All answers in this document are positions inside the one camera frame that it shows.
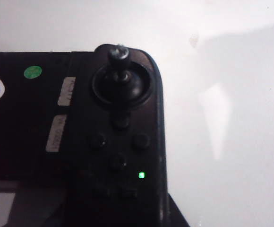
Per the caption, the black remote control with sticker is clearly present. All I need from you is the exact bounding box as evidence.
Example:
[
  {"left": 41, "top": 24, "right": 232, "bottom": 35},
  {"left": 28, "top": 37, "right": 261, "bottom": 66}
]
[{"left": 0, "top": 43, "right": 170, "bottom": 227}]

